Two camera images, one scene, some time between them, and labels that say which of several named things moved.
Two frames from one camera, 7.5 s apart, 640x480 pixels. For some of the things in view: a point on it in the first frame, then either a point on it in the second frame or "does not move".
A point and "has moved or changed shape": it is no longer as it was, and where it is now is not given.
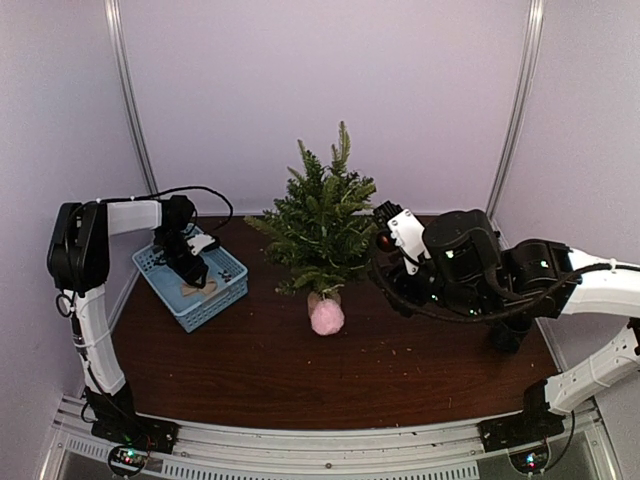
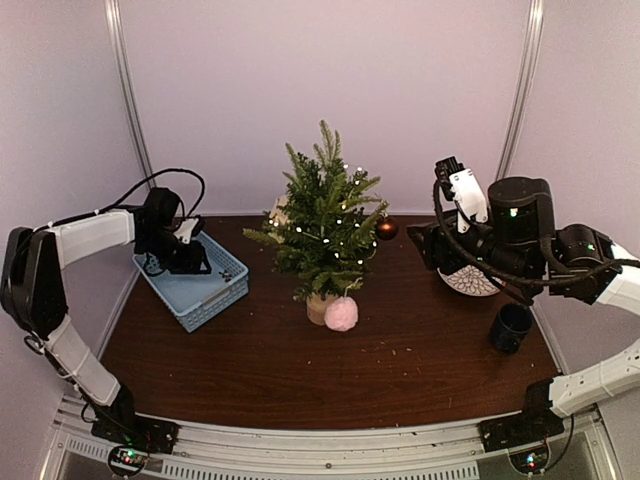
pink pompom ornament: x=327 y=317 to x=341 y=313
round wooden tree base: x=314 y=297 does not move
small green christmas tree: x=318 y=228 has moved or changed shape
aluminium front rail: x=227 y=451 does not move
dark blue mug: x=511 y=330 does not move
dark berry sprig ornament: x=227 y=277 does not move
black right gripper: x=400 y=290 to x=436 y=246
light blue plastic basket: x=230 y=274 does not move
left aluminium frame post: x=112 y=14 does not move
